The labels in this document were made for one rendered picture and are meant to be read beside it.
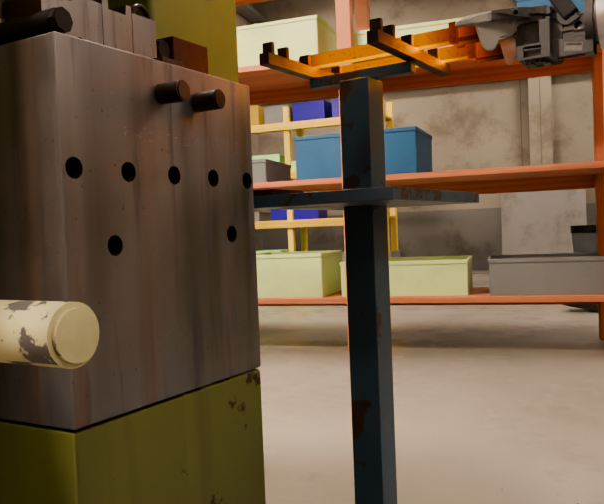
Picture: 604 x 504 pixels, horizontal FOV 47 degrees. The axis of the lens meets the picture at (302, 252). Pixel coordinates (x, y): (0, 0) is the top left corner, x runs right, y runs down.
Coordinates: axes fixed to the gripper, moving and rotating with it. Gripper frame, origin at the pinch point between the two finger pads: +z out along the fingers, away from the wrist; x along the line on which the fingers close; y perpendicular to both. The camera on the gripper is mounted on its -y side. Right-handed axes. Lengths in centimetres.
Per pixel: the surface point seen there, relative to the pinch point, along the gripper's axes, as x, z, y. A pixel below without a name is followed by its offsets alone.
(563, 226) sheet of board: 865, 163, 40
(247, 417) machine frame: -31, 27, 61
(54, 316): -86, 0, 38
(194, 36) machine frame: -15.3, 47.2, -4.3
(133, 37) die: -46, 32, 5
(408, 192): -14.3, 5.8, 27.2
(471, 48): 9.9, 3.0, 0.5
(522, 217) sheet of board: 855, 215, 26
